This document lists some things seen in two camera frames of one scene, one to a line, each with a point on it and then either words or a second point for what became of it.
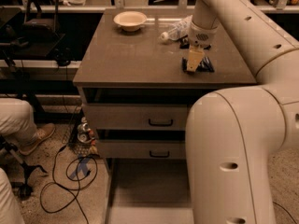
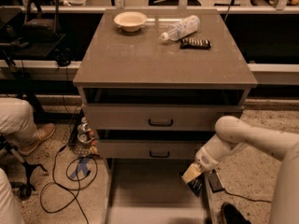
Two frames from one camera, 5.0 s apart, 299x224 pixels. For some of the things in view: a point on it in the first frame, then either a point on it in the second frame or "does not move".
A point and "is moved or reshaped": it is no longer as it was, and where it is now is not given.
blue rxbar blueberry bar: (204, 66) is moved or reshaped
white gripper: (201, 35) → (204, 160)
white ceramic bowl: (131, 21) does not move
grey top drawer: (137, 117) does not move
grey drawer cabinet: (135, 94) does not move
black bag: (41, 17) does not move
